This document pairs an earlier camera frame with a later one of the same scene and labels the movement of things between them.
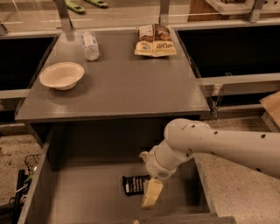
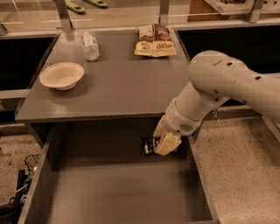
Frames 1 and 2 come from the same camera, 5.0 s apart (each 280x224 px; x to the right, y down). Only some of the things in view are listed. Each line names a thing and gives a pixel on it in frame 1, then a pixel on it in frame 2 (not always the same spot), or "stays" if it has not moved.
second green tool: [99, 3] stays
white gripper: [153, 168] -> [178, 122]
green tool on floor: [78, 9] stays
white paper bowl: [61, 75] stays
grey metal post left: [66, 24] stays
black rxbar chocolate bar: [135, 185] -> [147, 145]
